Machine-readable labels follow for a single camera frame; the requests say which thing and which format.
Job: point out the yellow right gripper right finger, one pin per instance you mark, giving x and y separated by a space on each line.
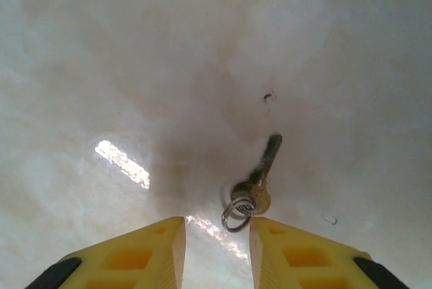
303 262

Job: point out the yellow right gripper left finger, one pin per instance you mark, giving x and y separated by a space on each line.
135 262

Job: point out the brass key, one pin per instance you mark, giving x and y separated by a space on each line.
262 201

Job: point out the silver key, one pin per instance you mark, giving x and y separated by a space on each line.
241 189

